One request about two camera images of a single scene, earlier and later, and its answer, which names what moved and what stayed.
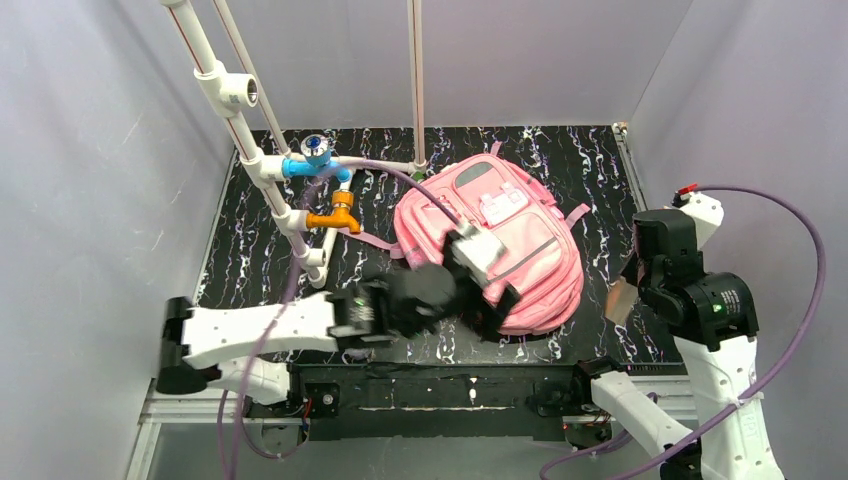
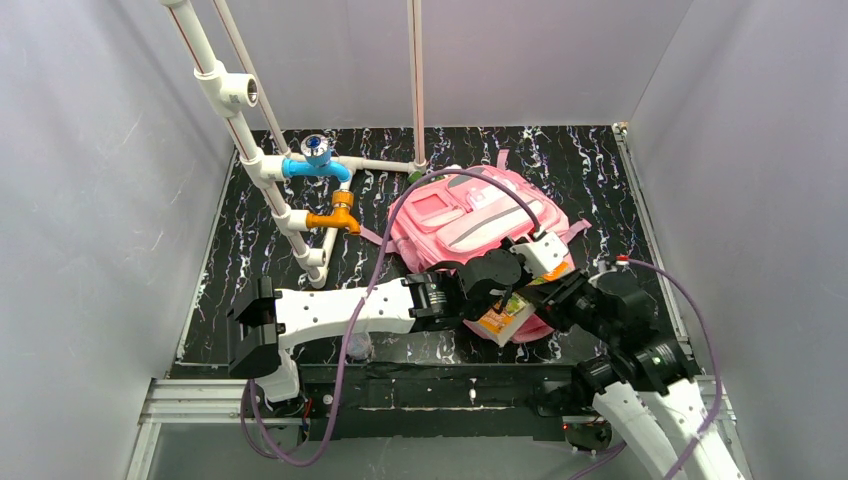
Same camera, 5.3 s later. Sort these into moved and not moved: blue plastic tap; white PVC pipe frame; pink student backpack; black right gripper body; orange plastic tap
Moved: pink student backpack; black right gripper body
Not moved: orange plastic tap; blue plastic tap; white PVC pipe frame
